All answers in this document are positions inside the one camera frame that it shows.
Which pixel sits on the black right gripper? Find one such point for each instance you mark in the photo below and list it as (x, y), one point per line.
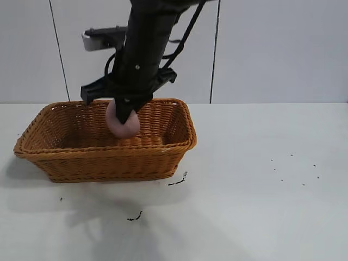
(136, 76)

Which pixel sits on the pink peach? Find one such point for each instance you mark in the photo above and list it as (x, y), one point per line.
(128, 130)

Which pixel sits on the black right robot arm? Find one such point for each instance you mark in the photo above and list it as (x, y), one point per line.
(152, 24)

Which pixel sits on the brown woven wicker basket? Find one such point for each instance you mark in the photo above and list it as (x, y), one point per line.
(108, 163)

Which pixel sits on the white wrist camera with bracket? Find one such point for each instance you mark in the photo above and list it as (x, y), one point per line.
(100, 40)

